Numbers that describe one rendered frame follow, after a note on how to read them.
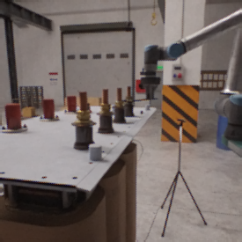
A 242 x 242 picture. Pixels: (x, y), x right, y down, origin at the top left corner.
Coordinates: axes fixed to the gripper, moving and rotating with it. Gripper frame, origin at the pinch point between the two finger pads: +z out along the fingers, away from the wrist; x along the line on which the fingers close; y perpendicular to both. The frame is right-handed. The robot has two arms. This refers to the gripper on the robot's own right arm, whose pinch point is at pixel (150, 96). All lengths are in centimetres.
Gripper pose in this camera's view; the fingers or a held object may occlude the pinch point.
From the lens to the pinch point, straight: 164.6
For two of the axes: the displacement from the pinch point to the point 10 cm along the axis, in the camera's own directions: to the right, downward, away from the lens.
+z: 0.0, 9.8, 1.9
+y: 6.8, -1.4, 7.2
